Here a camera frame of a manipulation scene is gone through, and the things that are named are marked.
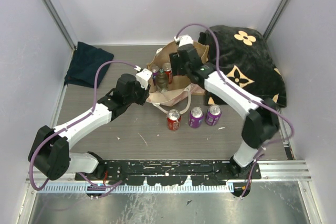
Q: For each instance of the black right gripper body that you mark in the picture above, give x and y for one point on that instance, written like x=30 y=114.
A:
x=187 y=71

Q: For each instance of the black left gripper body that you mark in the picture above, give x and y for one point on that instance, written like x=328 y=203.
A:
x=139 y=95

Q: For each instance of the red Coke can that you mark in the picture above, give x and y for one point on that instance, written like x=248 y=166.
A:
x=173 y=120
x=168 y=70

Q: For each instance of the green cap glass bottle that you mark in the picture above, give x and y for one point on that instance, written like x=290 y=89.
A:
x=162 y=81

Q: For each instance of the purple fanta can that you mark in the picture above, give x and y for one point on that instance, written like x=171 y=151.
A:
x=213 y=115
x=155 y=70
x=196 y=117

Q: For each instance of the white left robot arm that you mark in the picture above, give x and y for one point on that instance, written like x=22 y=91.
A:
x=51 y=151

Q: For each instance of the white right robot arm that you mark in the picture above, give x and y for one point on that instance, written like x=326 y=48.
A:
x=260 y=124

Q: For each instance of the black floral plush blanket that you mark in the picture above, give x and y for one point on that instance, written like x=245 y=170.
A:
x=245 y=59

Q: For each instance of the dark navy folded cloth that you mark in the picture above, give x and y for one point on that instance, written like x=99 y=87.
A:
x=84 y=64

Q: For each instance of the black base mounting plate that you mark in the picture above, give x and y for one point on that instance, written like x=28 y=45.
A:
x=168 y=173

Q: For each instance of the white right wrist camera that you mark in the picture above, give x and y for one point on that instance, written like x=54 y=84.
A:
x=183 y=40

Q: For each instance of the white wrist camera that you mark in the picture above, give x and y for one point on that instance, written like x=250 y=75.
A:
x=143 y=76
x=183 y=40

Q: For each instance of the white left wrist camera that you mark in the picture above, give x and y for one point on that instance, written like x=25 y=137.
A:
x=143 y=76

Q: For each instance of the aluminium frame rail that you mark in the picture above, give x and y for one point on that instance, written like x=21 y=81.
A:
x=61 y=21

